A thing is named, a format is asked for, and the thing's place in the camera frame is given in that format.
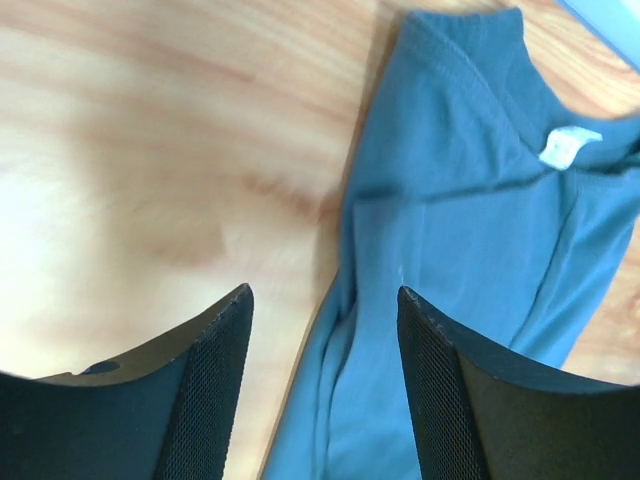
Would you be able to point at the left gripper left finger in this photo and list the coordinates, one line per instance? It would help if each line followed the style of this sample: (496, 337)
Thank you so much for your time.
(163, 410)

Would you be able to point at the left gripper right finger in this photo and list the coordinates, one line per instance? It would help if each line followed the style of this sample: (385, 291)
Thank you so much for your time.
(482, 411)

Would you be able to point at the grey blue t shirt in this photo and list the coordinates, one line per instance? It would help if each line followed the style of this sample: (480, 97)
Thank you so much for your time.
(477, 188)

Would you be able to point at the rear aluminium table rail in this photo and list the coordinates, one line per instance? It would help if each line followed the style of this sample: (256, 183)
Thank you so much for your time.
(615, 22)

